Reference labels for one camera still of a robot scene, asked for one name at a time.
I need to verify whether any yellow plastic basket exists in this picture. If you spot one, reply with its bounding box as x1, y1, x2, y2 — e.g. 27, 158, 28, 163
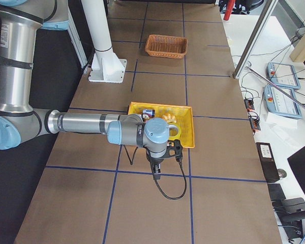
128, 102, 195, 148

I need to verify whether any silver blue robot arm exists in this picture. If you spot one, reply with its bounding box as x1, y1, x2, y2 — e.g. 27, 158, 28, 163
0, 1, 170, 179

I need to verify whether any yellow tape roll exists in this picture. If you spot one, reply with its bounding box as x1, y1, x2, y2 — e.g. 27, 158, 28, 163
168, 123, 181, 140

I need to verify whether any brown wicker basket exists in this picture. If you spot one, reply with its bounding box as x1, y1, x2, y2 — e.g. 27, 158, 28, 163
145, 35, 188, 59

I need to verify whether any aluminium frame post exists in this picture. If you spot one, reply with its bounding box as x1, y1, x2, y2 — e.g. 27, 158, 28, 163
233, 0, 278, 79

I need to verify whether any small dark can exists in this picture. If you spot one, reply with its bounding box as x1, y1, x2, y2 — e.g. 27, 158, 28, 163
142, 109, 155, 118

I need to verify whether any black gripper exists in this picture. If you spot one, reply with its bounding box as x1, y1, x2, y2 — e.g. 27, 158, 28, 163
146, 151, 163, 179

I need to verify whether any upper teach pendant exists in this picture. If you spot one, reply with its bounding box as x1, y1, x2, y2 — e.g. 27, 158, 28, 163
267, 62, 301, 90

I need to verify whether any teach pendant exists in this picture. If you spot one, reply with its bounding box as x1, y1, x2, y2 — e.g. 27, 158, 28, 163
264, 85, 302, 119
267, 62, 301, 90

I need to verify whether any black power brick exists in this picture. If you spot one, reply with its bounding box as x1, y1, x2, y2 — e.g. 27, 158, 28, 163
256, 142, 280, 183

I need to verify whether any toy croissant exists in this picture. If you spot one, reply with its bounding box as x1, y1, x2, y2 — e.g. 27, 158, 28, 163
162, 113, 177, 123

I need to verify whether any red cylinder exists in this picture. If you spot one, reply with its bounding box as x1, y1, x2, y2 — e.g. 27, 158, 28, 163
223, 0, 235, 21

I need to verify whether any black braided cable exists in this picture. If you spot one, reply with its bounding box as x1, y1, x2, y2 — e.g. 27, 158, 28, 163
121, 144, 188, 200

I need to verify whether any lower teach pendant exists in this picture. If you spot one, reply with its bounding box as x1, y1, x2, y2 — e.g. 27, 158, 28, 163
264, 85, 302, 119

